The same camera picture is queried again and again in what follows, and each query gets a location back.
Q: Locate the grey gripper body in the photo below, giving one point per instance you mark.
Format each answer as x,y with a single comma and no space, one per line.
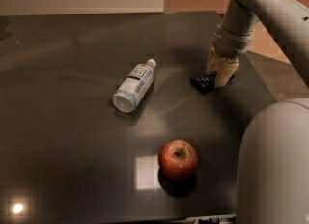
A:
230,44

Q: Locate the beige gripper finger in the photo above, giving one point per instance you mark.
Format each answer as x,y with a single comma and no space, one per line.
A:
212,63
225,70

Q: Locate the black rxbar chocolate bar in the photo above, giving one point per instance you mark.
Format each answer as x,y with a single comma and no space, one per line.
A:
204,83

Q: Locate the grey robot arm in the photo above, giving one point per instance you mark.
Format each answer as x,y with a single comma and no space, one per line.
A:
273,164

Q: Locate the blue plastic water bottle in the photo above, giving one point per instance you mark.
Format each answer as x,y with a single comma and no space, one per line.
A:
135,86

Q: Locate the red apple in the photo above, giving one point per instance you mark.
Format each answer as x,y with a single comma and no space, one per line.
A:
177,160

